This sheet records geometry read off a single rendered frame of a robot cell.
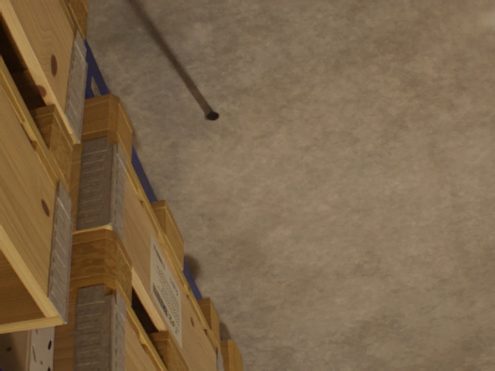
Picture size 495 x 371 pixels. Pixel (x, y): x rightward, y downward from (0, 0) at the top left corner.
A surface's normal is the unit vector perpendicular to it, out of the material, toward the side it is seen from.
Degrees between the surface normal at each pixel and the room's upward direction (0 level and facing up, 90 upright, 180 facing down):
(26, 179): 90
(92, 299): 90
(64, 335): 90
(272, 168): 0
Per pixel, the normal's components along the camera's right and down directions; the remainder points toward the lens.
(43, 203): 0.97, -0.19
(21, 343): -0.22, -0.64
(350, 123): 0.05, 0.74
